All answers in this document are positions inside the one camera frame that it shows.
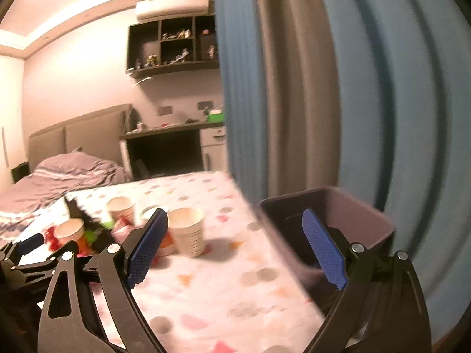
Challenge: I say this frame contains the purple plastic trash bin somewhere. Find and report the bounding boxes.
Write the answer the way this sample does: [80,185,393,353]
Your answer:
[257,187,394,313]

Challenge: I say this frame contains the white wardrobe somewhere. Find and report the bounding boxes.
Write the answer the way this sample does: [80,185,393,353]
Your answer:
[0,55,26,191]

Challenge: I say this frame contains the orange paper cup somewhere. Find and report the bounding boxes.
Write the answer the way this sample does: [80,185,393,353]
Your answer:
[54,218,85,253]

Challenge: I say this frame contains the grey upholstered headboard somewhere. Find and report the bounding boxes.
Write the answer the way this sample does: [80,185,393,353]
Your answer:
[28,104,140,170]

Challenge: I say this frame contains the white grid paper cup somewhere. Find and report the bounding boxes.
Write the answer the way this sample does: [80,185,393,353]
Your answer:
[140,206,168,231]

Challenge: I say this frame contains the green box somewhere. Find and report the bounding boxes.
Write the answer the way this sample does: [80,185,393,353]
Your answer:
[207,109,224,123]

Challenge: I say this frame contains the dark wall shelf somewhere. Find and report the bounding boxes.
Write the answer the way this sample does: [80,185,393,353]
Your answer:
[126,14,220,81]

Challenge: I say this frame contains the black plastic bag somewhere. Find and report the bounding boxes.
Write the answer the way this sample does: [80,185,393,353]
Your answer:
[65,199,132,254]

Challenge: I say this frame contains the white air conditioner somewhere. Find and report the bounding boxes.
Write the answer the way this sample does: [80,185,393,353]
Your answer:
[135,0,209,22]

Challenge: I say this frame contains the dark wooden desk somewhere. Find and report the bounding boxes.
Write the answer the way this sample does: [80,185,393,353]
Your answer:
[120,122,224,181]

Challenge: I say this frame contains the white drawer cabinet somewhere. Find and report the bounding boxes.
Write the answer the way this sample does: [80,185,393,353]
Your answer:
[200,127,228,172]

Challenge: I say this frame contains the blue and grey curtain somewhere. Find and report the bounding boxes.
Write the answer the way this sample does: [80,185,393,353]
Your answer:
[215,0,470,345]

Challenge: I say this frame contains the grey striped duvet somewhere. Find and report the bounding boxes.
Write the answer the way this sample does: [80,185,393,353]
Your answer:
[1,151,130,245]

